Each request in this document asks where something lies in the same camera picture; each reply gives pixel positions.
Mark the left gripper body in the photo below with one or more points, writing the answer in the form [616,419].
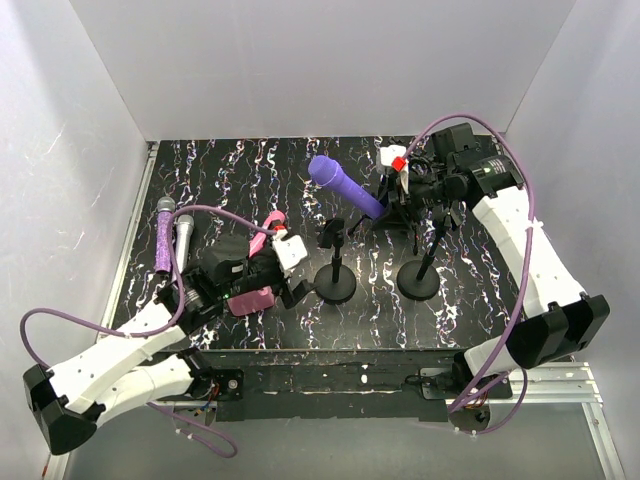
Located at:
[279,273]

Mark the black tripod shock-mount stand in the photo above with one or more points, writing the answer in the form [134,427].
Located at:
[386,192]

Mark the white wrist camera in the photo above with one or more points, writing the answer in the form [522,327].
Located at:
[290,252]
[391,159]

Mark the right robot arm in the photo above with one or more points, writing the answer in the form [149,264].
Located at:
[553,315]

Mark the purple glitter microphone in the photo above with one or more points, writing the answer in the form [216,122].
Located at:
[165,209]

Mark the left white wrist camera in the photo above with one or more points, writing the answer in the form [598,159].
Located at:
[290,252]

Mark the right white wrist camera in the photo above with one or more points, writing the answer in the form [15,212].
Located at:
[391,159]

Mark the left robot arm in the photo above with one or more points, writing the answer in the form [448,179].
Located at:
[72,399]

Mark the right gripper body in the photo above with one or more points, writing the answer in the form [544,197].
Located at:
[396,195]

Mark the pink microphone holder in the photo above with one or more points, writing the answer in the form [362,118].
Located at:
[252,302]

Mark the silver microphone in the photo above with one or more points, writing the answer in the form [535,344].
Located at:
[183,232]

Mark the purple smooth microphone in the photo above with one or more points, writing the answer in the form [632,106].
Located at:
[328,173]

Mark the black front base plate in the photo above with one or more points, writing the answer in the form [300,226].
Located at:
[341,384]

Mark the black round-base stand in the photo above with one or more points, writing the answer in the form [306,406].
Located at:
[419,280]
[334,283]

